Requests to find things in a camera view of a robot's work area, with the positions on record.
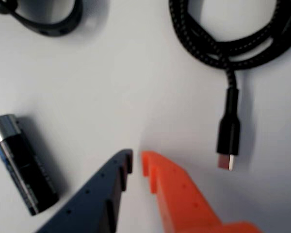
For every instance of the grey-blue gripper finger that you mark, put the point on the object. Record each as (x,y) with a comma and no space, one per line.
(92,204)

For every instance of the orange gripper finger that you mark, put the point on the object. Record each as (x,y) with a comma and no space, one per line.
(182,201)

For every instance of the black cylindrical battery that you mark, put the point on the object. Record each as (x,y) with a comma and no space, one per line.
(24,165)

